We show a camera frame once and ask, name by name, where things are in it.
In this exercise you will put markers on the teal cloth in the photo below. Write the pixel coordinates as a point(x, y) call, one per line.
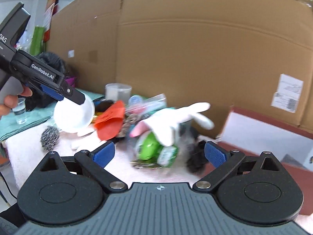
point(9, 126)

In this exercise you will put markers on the black strap clip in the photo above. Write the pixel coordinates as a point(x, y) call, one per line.
point(197, 161)

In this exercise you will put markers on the black plastic bag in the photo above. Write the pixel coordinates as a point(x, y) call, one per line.
point(48, 80)

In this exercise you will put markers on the braided rope toy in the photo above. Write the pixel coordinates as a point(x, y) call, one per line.
point(128, 122)

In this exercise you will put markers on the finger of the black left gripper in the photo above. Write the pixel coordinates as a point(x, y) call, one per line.
point(69, 93)

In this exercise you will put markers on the clear plastic container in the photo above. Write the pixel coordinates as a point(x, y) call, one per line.
point(118, 91)

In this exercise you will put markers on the clear zip bag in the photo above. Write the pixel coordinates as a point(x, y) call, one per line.
point(140, 106)

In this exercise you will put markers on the green labelled bottle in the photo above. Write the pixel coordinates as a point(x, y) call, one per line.
point(167, 156)

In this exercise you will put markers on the dark red storage box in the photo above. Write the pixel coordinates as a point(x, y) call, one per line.
point(254, 133)

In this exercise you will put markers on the large brown cardboard box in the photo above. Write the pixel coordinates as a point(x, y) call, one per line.
point(226, 52)

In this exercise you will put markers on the orange silicone mitt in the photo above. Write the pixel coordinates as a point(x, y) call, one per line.
point(109, 124)

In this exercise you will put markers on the person's hand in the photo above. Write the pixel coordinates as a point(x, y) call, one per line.
point(10, 101)

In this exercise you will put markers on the white shipping label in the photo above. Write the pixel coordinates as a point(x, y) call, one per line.
point(287, 94)

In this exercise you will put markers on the steel wool scrubber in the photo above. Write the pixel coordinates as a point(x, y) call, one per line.
point(49, 138)

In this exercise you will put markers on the small clear glass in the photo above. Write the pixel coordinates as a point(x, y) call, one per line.
point(20, 111)

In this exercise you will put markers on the white plastic bowl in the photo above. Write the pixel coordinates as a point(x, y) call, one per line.
point(71, 117)

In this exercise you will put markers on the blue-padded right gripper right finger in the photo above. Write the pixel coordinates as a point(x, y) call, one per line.
point(226, 165)

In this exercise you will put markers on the white plush bunny toy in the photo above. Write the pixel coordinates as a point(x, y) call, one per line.
point(165, 123)

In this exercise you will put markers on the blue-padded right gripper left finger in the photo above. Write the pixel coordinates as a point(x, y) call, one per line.
point(93, 164)

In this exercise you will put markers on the green round toy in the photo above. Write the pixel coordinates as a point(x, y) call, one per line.
point(147, 146)

